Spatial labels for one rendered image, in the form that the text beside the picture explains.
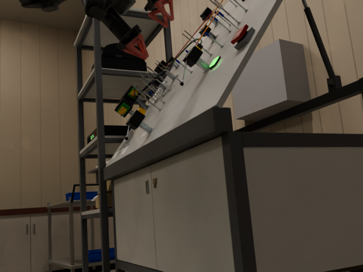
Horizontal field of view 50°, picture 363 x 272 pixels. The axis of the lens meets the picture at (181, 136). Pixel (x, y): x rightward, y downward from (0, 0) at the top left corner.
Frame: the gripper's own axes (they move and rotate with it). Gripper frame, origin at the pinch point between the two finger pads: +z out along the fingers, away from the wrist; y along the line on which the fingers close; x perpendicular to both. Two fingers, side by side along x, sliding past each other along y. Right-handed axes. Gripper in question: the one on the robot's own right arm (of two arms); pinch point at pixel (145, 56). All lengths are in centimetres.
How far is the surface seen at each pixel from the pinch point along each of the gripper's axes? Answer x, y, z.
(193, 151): 16.5, -12.6, 31.4
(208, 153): 17.4, -21.9, 32.7
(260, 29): -17.0, -31.4, 17.7
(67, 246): 55, 352, 83
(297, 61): -182, 142, 85
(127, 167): 20, 42, 28
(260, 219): 25, -34, 51
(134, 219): 33, 48, 46
